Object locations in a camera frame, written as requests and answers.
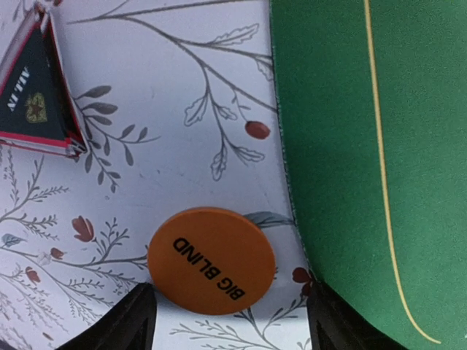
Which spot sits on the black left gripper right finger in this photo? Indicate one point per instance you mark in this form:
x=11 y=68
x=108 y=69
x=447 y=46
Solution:
x=350 y=324

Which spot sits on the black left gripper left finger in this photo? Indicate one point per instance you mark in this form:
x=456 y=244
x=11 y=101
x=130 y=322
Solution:
x=130 y=324

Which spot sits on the orange big blind button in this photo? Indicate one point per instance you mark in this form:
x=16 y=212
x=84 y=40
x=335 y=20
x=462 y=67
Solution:
x=211 y=261

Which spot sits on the black triangular all-in marker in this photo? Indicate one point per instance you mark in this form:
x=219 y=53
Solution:
x=37 y=109

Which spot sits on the round green poker mat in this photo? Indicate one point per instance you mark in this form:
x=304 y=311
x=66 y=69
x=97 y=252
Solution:
x=372 y=103

